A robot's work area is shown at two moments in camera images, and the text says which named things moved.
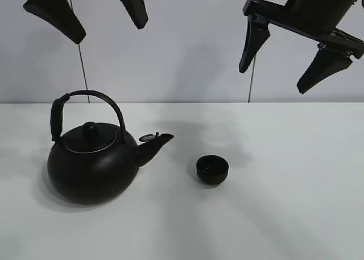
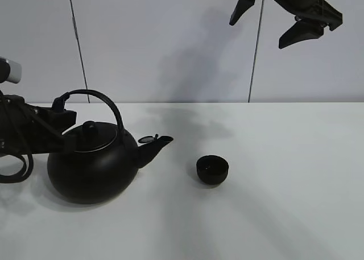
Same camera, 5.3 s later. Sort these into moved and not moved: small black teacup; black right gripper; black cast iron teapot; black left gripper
Moved: black right gripper; black left gripper
Not moved: small black teacup; black cast iron teapot
